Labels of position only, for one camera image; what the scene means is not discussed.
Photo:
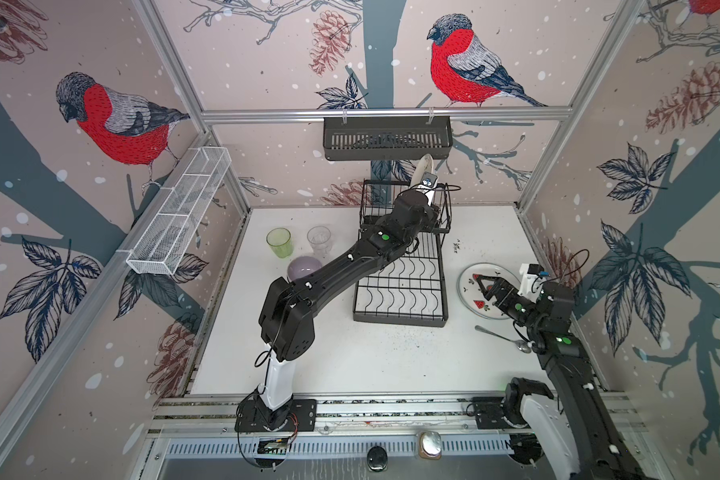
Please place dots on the black hanging wall basket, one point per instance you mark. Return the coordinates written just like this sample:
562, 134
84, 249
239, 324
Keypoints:
386, 138

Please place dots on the silver metal spoon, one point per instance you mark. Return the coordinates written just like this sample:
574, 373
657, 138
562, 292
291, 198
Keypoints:
521, 345

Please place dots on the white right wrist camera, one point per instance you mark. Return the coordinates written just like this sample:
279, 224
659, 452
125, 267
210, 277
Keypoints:
531, 278

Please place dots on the black two-tier dish rack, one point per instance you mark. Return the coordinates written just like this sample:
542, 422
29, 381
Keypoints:
412, 290

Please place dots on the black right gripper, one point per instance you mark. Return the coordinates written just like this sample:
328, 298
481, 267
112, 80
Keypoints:
502, 285

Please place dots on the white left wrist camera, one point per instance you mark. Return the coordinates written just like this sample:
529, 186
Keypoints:
427, 186

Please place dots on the white mesh wall shelf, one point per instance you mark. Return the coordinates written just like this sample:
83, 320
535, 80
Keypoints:
167, 238

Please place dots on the cream plate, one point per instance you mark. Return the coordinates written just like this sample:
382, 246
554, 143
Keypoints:
424, 168

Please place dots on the black round knob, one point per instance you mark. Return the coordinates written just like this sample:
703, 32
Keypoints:
377, 459

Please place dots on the green glass cup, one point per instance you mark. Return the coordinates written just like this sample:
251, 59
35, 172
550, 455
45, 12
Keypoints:
280, 242

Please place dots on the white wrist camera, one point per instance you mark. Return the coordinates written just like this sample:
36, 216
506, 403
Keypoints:
531, 278
427, 186

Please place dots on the strawberry pattern plate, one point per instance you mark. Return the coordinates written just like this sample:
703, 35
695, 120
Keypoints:
471, 295

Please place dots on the silver round button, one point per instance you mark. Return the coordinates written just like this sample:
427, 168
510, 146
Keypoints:
430, 445

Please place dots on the clear glass cup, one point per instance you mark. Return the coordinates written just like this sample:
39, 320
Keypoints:
320, 240

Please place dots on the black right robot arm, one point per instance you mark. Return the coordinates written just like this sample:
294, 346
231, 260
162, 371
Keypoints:
569, 418

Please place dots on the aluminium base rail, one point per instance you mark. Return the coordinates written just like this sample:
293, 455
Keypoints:
333, 427

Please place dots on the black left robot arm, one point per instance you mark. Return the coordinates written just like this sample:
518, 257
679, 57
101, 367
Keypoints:
289, 309

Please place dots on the lilac ceramic bowl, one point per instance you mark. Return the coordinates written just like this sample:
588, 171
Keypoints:
302, 266

